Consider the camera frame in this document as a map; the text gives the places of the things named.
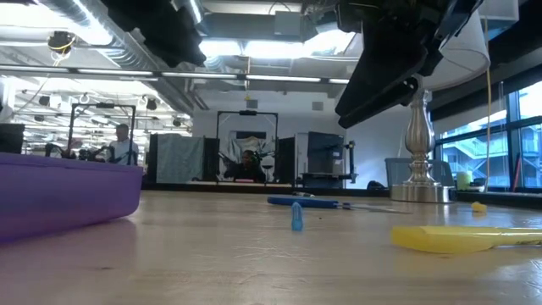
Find grey translucent bin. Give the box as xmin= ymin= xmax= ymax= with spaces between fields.
xmin=384 ymin=157 xmax=455 ymax=191

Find silver ventilation duct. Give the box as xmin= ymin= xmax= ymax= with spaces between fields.
xmin=37 ymin=0 xmax=202 ymax=112

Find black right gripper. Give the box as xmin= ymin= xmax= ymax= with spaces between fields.
xmin=335 ymin=0 xmax=454 ymax=130

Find grey ceiling box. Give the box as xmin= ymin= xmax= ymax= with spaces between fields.
xmin=274 ymin=10 xmax=304 ymax=37

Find long ceiling light bar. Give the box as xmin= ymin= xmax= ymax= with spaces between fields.
xmin=0 ymin=65 xmax=352 ymax=85

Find silver lamp with white shade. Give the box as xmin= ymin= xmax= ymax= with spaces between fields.
xmin=388 ymin=0 xmax=492 ymax=204

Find black aluminium table frame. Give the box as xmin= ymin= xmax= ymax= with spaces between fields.
xmin=141 ymin=180 xmax=542 ymax=209

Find black monitor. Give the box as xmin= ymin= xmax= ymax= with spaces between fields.
xmin=0 ymin=123 xmax=25 ymax=155

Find grey partition panel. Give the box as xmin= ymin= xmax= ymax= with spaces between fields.
xmin=147 ymin=133 xmax=207 ymax=184

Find person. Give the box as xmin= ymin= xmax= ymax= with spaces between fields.
xmin=108 ymin=123 xmax=141 ymax=166
xmin=223 ymin=149 xmax=267 ymax=184

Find purple plastic supply box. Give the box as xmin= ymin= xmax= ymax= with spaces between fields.
xmin=0 ymin=152 xmax=144 ymax=245

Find blue pen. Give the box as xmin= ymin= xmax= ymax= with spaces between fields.
xmin=290 ymin=201 xmax=305 ymax=232

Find blue-handled scissors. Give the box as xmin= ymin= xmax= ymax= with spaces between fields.
xmin=266 ymin=195 xmax=412 ymax=215

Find black yellow ceiling reel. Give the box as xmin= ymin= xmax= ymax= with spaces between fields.
xmin=47 ymin=30 xmax=77 ymax=54

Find pale green cup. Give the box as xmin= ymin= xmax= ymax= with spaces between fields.
xmin=456 ymin=170 xmax=473 ymax=192

